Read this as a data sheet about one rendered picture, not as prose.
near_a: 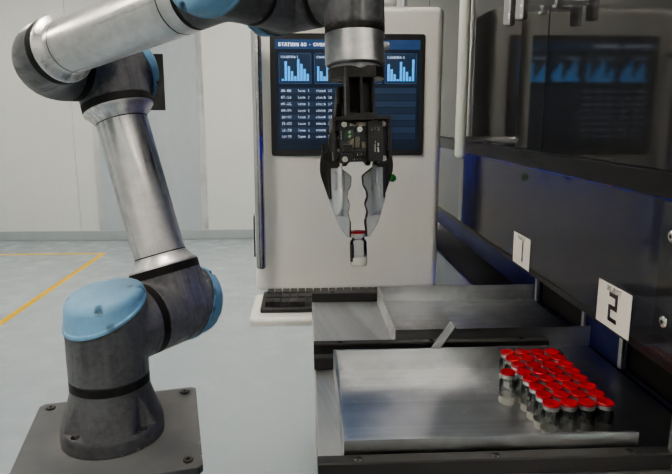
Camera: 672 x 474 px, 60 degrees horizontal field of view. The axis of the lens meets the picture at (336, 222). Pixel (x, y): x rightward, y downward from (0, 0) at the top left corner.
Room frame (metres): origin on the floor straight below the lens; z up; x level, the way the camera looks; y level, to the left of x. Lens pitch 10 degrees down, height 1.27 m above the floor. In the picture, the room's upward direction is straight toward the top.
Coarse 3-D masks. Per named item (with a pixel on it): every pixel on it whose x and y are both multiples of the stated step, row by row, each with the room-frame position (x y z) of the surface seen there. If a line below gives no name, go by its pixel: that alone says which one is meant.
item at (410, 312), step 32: (384, 288) 1.20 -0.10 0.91; (416, 288) 1.21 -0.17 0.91; (448, 288) 1.21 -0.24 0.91; (480, 288) 1.21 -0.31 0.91; (512, 288) 1.22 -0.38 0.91; (384, 320) 1.09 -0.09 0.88; (416, 320) 1.09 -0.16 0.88; (448, 320) 1.09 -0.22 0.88; (480, 320) 1.09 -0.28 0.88; (512, 320) 1.09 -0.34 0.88; (544, 320) 1.09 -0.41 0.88
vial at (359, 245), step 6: (354, 234) 0.75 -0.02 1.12; (360, 234) 0.75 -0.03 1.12; (354, 240) 0.75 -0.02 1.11; (360, 240) 0.75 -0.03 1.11; (354, 246) 0.75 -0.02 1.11; (360, 246) 0.74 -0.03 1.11; (366, 246) 0.75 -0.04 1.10; (354, 252) 0.74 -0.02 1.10; (360, 252) 0.74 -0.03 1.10; (366, 252) 0.75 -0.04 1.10; (354, 258) 0.74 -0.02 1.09; (360, 258) 0.74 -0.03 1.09; (366, 258) 0.75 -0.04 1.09; (354, 264) 0.74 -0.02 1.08; (360, 264) 0.74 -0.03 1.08; (366, 264) 0.75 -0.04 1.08
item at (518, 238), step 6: (516, 234) 1.12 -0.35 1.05; (516, 240) 1.12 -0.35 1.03; (522, 240) 1.09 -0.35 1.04; (528, 240) 1.06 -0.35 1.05; (516, 246) 1.11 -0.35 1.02; (528, 246) 1.05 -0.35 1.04; (516, 252) 1.11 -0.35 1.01; (528, 252) 1.05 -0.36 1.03; (516, 258) 1.11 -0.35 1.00; (528, 258) 1.05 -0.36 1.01; (522, 264) 1.08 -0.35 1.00; (528, 264) 1.05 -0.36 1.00; (528, 270) 1.05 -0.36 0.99
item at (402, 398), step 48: (336, 384) 0.77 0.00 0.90; (384, 384) 0.81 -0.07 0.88; (432, 384) 0.81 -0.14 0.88; (480, 384) 0.81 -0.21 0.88; (384, 432) 0.68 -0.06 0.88; (432, 432) 0.68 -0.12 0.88; (480, 432) 0.68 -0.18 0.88; (528, 432) 0.68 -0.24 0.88; (576, 432) 0.62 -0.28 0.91; (624, 432) 0.62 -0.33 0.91
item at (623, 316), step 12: (600, 288) 0.79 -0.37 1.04; (612, 288) 0.76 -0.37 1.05; (600, 300) 0.78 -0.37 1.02; (612, 300) 0.75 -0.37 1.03; (624, 300) 0.72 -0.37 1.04; (600, 312) 0.78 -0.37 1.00; (612, 312) 0.75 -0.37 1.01; (624, 312) 0.72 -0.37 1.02; (612, 324) 0.75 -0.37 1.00; (624, 324) 0.72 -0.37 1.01; (624, 336) 0.72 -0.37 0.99
